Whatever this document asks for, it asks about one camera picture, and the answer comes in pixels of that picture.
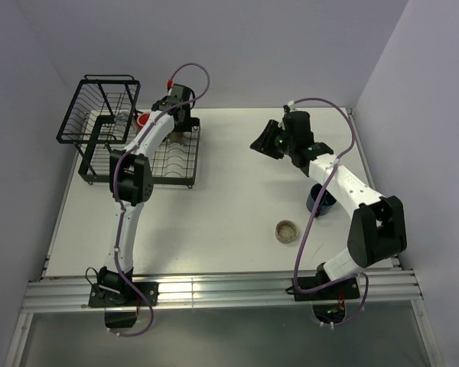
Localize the small beige stone bowl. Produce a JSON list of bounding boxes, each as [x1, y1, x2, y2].
[[275, 219, 298, 244]]

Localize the red ceramic mug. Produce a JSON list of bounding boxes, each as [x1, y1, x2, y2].
[[136, 112, 150, 132]]

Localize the clear glass tumbler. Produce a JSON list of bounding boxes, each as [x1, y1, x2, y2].
[[116, 112, 131, 127]]

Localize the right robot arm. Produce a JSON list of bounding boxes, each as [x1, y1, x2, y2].
[[250, 111, 407, 298]]

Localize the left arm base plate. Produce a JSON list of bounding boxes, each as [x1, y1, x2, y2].
[[88, 281, 159, 308]]

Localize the black wire dish rack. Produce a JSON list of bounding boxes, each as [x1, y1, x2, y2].
[[57, 74, 200, 188]]

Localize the aluminium mounting rail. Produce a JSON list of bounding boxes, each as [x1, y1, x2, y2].
[[20, 268, 423, 313]]

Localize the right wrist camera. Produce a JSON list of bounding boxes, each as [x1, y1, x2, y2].
[[283, 100, 296, 114]]

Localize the dark blue mug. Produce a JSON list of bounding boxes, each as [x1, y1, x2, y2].
[[305, 183, 336, 219]]

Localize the purple cable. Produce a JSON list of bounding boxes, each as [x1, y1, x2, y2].
[[109, 61, 212, 337], [290, 97, 369, 326]]

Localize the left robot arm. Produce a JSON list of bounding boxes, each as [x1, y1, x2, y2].
[[92, 80, 195, 305]]

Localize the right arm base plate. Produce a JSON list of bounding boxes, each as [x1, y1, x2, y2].
[[285, 278, 360, 302]]

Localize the brown ribbed mug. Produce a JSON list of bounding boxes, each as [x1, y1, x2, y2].
[[168, 132, 190, 147]]

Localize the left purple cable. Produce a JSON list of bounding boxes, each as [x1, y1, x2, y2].
[[109, 61, 212, 337]]

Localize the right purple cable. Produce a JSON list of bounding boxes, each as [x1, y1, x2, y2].
[[290, 97, 369, 326]]

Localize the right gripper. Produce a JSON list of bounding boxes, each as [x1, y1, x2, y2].
[[250, 119, 295, 160]]

